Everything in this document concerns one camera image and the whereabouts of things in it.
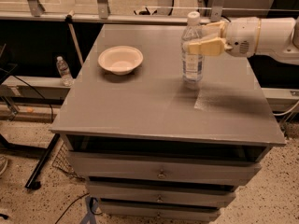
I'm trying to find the blue metal stand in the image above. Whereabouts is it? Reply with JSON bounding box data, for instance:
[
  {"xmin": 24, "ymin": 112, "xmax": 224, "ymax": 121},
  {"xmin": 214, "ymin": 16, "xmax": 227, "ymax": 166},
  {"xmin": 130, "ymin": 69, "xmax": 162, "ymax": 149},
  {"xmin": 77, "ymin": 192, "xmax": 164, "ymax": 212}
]
[{"xmin": 79, "ymin": 197, "xmax": 99, "ymax": 224}]

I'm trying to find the bottom grey drawer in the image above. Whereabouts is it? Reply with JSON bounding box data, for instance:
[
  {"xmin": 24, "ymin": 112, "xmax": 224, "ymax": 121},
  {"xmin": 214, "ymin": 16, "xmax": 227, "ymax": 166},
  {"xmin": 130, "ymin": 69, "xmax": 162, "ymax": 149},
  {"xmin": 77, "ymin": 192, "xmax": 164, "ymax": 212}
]
[{"xmin": 100, "ymin": 202, "xmax": 220, "ymax": 222}]

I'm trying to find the small clear water bottle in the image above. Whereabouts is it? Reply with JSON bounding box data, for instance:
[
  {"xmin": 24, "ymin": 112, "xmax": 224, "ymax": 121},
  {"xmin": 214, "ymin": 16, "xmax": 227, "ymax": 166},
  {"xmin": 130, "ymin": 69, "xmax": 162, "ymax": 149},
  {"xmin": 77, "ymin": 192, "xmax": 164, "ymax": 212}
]
[{"xmin": 56, "ymin": 56, "xmax": 73, "ymax": 87}]

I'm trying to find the grey drawer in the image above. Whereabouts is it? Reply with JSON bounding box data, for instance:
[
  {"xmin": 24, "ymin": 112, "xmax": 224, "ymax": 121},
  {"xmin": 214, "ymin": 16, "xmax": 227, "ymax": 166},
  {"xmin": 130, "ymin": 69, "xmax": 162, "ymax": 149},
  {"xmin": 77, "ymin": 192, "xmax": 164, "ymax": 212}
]
[
  {"xmin": 87, "ymin": 181, "xmax": 235, "ymax": 208},
  {"xmin": 66, "ymin": 151, "xmax": 261, "ymax": 186},
  {"xmin": 100, "ymin": 202, "xmax": 220, "ymax": 222}
]

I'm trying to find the top grey drawer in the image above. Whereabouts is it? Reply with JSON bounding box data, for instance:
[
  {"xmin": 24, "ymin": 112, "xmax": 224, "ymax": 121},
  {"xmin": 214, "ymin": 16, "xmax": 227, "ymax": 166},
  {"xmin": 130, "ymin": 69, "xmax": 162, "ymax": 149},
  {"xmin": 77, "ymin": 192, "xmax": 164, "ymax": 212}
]
[{"xmin": 66, "ymin": 151, "xmax": 261, "ymax": 186}]

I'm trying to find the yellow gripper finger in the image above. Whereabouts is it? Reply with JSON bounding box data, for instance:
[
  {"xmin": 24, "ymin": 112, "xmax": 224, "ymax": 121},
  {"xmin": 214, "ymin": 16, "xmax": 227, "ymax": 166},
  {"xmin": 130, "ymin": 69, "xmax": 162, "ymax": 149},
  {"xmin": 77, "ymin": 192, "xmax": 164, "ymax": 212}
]
[
  {"xmin": 186, "ymin": 37, "xmax": 226, "ymax": 56},
  {"xmin": 202, "ymin": 21, "xmax": 227, "ymax": 37}
]

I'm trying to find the middle grey drawer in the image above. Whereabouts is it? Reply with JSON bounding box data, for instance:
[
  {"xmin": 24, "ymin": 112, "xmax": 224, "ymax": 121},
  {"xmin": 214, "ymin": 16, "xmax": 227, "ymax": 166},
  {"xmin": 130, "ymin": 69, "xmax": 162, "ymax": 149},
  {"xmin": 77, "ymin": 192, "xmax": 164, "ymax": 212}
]
[{"xmin": 87, "ymin": 181, "xmax": 235, "ymax": 208}]

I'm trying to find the black metal floor bar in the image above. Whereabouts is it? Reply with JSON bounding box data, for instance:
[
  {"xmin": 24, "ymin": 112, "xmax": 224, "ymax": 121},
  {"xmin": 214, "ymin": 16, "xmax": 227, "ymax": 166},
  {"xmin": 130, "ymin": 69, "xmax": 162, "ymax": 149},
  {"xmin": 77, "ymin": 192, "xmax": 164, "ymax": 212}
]
[{"xmin": 25, "ymin": 134, "xmax": 60, "ymax": 190}]

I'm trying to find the black floor cable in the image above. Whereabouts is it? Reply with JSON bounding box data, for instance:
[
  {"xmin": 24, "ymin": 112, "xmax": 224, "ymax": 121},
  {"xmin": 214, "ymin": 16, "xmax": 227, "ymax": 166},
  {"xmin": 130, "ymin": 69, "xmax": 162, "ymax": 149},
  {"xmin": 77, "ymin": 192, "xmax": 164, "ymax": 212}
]
[{"xmin": 53, "ymin": 192, "xmax": 91, "ymax": 224}]

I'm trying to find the wooden broom handle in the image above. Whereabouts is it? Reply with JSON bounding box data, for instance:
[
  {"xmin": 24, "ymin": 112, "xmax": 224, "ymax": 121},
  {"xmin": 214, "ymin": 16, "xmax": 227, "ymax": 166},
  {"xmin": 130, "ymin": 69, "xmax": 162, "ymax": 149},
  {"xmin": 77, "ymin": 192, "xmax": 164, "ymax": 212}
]
[{"xmin": 65, "ymin": 10, "xmax": 83, "ymax": 66}]

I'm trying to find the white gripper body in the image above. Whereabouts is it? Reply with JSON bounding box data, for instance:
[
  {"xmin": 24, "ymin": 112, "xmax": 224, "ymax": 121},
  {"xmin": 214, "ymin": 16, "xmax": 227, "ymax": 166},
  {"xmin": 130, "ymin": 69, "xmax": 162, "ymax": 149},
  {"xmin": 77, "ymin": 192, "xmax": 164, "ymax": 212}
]
[{"xmin": 222, "ymin": 17, "xmax": 261, "ymax": 58}]

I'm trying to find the grey drawer cabinet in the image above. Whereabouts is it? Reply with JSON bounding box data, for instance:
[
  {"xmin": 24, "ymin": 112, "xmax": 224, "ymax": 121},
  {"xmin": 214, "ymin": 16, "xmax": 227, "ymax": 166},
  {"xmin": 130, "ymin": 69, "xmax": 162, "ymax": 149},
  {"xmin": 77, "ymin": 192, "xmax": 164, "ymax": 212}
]
[{"xmin": 50, "ymin": 23, "xmax": 287, "ymax": 223}]

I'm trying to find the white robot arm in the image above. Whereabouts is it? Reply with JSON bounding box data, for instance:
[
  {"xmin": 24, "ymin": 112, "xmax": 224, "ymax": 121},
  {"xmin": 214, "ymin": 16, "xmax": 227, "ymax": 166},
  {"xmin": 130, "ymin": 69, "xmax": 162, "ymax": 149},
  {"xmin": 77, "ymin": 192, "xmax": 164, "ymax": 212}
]
[{"xmin": 183, "ymin": 17, "xmax": 299, "ymax": 65}]

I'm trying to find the clear blue-labelled plastic bottle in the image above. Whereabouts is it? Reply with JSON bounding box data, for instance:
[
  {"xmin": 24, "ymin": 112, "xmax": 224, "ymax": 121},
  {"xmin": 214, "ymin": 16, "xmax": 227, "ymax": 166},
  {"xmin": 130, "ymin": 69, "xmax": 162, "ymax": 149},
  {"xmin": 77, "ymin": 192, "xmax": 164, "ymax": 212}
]
[{"xmin": 181, "ymin": 11, "xmax": 203, "ymax": 85}]

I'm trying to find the white paper bowl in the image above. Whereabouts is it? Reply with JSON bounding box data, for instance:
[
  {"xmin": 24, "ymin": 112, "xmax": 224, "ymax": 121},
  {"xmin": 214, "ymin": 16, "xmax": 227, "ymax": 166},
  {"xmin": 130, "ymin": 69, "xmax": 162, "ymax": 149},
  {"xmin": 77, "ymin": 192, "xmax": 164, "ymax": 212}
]
[{"xmin": 98, "ymin": 46, "xmax": 143, "ymax": 76}]

